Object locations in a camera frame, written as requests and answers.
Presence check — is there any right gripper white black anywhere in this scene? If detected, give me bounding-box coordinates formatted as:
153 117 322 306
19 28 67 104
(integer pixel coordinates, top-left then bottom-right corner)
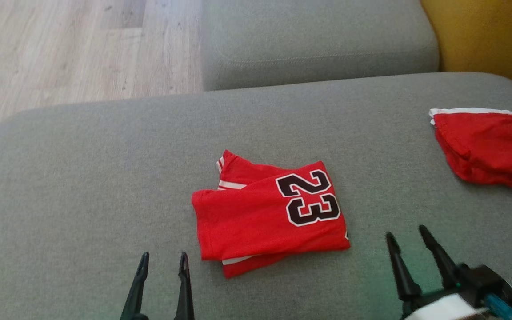
386 225 512 320

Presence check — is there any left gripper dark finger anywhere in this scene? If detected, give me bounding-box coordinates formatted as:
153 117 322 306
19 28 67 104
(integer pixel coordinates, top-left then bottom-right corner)
120 252 150 320
174 252 195 320

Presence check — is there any red white jersey garment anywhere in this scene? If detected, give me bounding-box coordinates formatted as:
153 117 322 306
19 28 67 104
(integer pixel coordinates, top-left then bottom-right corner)
191 150 351 280

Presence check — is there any folded red garment white hem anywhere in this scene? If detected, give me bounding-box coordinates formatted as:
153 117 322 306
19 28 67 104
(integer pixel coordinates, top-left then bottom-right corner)
428 107 512 195

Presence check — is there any grey sofa seat cushion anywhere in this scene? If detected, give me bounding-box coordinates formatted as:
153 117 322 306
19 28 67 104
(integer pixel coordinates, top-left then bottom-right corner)
0 72 512 320

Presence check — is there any yellow upholstered panel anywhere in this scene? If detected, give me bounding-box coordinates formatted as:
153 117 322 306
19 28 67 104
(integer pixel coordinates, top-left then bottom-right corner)
420 0 512 104

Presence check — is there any small grey sofa cushion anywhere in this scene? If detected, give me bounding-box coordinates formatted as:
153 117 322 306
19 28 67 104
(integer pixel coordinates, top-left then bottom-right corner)
200 0 440 92

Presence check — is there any right arm cable blue plug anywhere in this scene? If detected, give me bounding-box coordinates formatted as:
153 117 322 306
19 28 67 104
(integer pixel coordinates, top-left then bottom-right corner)
483 293 512 320

